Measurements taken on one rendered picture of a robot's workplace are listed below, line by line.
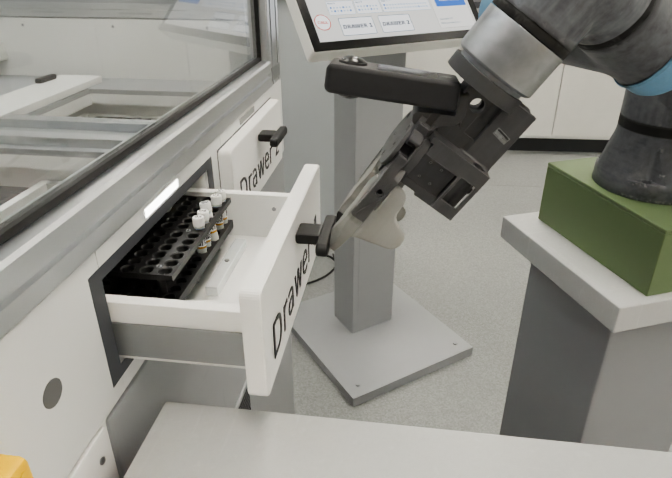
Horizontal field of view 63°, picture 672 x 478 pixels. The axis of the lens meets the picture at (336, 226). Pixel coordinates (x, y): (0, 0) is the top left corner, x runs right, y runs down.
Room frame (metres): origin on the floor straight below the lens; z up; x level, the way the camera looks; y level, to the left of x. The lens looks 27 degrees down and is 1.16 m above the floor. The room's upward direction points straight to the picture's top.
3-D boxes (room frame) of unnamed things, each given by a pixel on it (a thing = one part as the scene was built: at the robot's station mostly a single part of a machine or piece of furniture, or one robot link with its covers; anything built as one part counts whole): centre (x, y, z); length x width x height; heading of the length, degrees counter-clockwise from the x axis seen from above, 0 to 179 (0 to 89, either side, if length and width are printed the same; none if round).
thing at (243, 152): (0.83, 0.13, 0.87); 0.29 x 0.02 x 0.11; 172
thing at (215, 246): (0.52, 0.25, 0.87); 0.22 x 0.18 x 0.06; 82
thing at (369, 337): (1.49, -0.12, 0.51); 0.50 x 0.45 x 1.02; 30
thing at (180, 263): (0.51, 0.15, 0.90); 0.18 x 0.02 x 0.01; 172
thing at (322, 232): (0.49, 0.02, 0.91); 0.07 x 0.04 x 0.01; 172
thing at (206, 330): (0.52, 0.26, 0.86); 0.40 x 0.26 x 0.06; 82
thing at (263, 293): (0.50, 0.05, 0.87); 0.29 x 0.02 x 0.11; 172
